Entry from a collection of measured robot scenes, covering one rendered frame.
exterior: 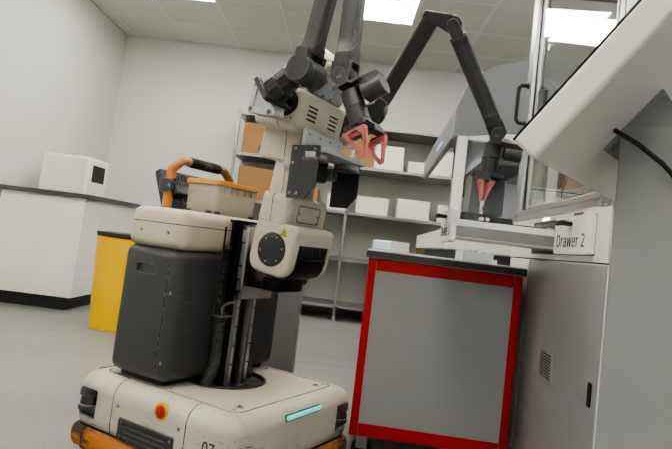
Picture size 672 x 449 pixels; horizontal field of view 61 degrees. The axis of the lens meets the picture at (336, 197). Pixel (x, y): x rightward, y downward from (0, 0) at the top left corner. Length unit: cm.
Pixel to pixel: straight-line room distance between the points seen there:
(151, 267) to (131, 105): 505
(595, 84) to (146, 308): 141
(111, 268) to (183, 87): 310
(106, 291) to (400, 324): 245
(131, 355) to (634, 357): 140
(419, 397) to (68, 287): 327
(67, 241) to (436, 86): 406
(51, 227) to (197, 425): 340
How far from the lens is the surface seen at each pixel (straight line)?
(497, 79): 298
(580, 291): 172
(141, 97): 681
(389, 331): 214
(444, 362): 217
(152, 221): 186
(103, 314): 414
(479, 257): 228
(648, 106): 107
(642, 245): 103
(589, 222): 165
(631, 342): 104
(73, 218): 482
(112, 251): 407
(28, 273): 497
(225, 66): 666
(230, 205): 196
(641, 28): 92
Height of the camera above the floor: 77
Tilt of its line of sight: 5 degrees up
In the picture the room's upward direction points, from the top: 7 degrees clockwise
